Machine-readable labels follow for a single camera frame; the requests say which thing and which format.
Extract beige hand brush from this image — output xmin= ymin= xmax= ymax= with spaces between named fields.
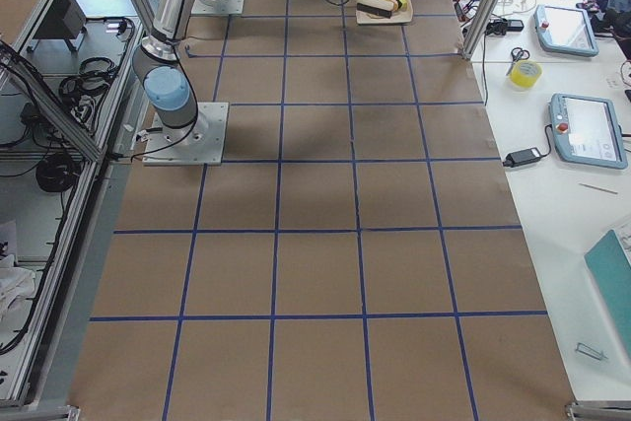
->
xmin=347 ymin=0 xmax=393 ymax=19

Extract beige plastic dustpan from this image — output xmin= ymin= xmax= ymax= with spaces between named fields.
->
xmin=352 ymin=0 xmax=413 ymax=26

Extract yellow tape roll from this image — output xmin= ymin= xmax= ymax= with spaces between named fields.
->
xmin=508 ymin=60 xmax=542 ymax=89

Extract blue teach pendant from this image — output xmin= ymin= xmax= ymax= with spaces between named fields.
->
xmin=549 ymin=93 xmax=628 ymax=170
xmin=533 ymin=5 xmax=599 ymax=57

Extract black power adapter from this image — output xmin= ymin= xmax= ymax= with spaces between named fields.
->
xmin=502 ymin=147 xmax=545 ymax=168

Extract teal notebook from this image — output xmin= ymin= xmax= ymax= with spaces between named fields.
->
xmin=585 ymin=230 xmax=630 ymax=313

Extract black handled scissors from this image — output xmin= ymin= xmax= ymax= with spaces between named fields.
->
xmin=506 ymin=46 xmax=530 ymax=76

